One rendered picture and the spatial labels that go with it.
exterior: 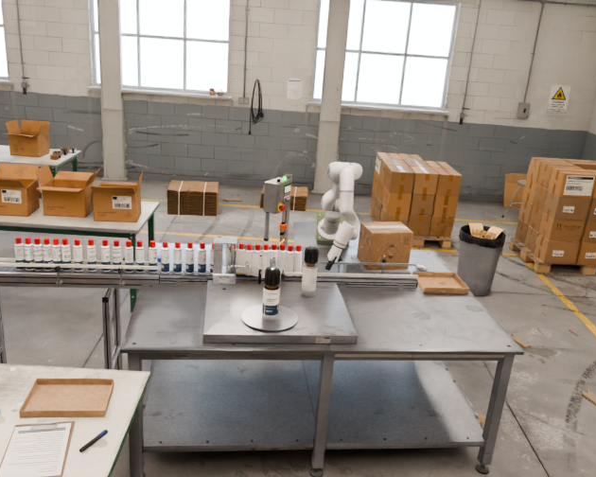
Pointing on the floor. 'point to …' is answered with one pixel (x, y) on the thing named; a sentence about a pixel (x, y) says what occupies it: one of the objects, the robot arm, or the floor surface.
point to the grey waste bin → (477, 267)
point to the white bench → (102, 457)
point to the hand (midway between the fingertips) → (328, 266)
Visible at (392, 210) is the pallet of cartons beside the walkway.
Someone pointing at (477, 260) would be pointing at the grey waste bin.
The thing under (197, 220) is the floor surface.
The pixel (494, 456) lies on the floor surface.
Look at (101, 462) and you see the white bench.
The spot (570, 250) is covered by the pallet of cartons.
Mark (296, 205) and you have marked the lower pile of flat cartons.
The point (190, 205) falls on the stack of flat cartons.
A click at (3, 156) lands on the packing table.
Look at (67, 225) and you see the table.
